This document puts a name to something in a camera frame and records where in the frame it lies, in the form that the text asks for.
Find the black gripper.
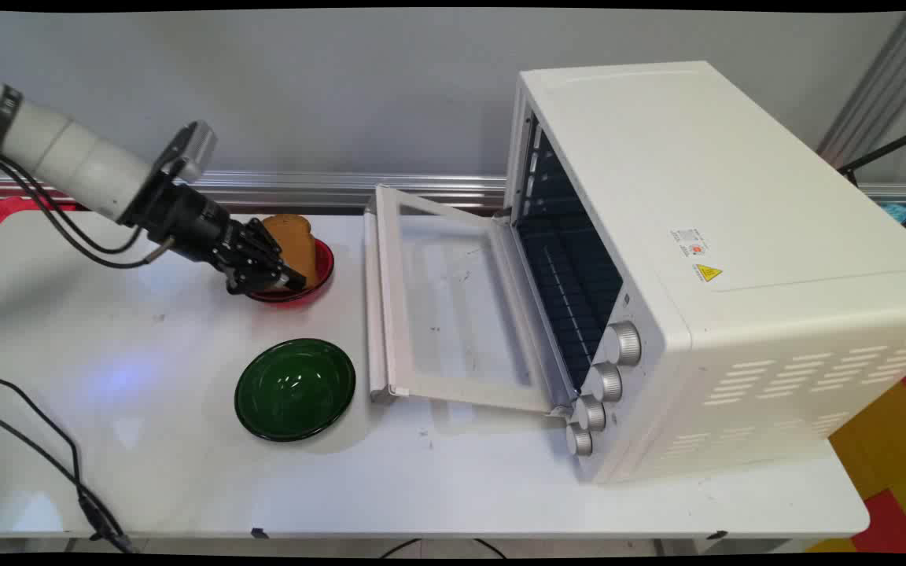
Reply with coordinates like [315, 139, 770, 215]
[120, 172, 302, 298]

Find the brown toast slice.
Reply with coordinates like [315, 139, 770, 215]
[262, 214, 319, 290]

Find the red glass plate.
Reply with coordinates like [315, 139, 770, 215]
[246, 238, 336, 305]

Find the green glass plate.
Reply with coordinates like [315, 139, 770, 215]
[234, 338, 357, 443]

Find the white oven door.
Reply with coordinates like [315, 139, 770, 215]
[363, 185, 573, 417]

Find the white toaster oven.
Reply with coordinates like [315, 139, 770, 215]
[503, 61, 906, 485]

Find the black tripod leg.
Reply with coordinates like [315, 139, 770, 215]
[837, 122, 906, 229]

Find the aluminium frame rail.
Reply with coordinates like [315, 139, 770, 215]
[0, 171, 906, 210]

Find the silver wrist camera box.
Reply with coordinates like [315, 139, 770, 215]
[157, 120, 219, 186]

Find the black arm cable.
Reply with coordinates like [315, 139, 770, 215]
[0, 154, 179, 270]

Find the black table cable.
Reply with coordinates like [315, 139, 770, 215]
[0, 370, 138, 554]

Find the aluminium frame post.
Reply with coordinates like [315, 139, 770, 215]
[816, 11, 906, 167]

